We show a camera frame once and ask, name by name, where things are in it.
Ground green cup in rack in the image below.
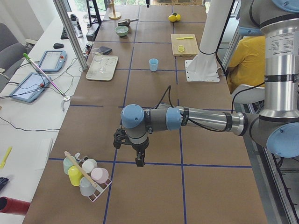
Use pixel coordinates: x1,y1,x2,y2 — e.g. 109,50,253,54
63,157,73,175

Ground light blue cup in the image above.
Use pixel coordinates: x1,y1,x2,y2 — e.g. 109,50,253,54
149,58,159,72

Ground wooden rack handle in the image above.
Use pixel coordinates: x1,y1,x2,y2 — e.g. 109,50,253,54
64,151,97,188

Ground black computer mouse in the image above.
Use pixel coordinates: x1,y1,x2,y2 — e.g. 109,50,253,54
53,42,64,49

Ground aluminium frame post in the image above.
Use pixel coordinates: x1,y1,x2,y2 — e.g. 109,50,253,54
53,0,88,71

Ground black keyboard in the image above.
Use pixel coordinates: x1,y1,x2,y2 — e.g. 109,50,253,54
60,28,69,40

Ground metal ice scoop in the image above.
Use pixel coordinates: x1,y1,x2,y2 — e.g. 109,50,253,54
118,18,139,27

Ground white wire cup rack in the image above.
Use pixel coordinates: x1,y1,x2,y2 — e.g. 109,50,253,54
75,153,112,202

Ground far blue teach pendant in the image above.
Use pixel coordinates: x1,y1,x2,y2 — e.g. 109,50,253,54
38,50,67,73

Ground green bowl of ice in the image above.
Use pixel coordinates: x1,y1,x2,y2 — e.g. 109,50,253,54
114,26,129,37

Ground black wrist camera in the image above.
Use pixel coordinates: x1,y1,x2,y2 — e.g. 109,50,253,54
113,128,129,149

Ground metal stirring rod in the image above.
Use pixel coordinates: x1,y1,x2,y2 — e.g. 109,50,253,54
23,53,71,101

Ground grey cup in rack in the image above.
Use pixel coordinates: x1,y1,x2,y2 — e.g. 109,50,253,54
79,177,95,196

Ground red cylinder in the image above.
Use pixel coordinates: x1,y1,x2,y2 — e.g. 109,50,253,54
0,196,31,215

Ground wooden cutting board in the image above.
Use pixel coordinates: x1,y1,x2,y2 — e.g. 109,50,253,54
171,34,199,56

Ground yellow lemon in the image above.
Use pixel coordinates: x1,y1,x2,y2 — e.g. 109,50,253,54
168,14,177,22
176,14,181,21

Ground blue teach pendant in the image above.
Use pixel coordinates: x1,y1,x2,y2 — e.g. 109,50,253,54
38,50,67,73
9,72,50,103

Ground black box device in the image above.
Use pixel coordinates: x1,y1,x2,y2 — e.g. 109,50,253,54
86,23,100,42

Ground yellow cup in rack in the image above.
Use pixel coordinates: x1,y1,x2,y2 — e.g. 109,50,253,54
68,165,84,186

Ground wooden mug tree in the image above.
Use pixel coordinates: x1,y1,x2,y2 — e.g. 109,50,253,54
108,0,121,20

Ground white plastic chair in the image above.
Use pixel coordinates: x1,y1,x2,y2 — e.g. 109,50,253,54
231,84,265,104

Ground white cup in rack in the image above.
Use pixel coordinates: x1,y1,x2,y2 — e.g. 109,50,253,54
82,159,97,174

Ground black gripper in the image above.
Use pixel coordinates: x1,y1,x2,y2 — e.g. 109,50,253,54
131,140,149,166

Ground person in yellow shirt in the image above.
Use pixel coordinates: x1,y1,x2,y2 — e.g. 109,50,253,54
227,35,265,93

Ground near blue teach pendant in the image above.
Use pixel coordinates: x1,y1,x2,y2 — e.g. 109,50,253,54
9,72,50,103

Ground grey folded cloth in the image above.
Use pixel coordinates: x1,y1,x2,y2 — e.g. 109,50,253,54
100,46,112,55

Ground clear wine glass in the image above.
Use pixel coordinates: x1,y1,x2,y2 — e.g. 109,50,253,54
92,48,105,73

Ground cream bear tray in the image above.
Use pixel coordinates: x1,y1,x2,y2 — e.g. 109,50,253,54
86,55,118,81

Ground yellow lemon slice stack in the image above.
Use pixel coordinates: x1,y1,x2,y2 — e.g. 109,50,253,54
178,45,185,52

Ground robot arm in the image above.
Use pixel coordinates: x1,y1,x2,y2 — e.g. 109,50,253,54
114,0,299,166

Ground grey office chair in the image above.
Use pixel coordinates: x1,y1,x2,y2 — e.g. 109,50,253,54
0,23,27,91

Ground yellow plastic knife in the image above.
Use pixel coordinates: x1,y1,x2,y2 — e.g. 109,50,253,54
175,36,194,40

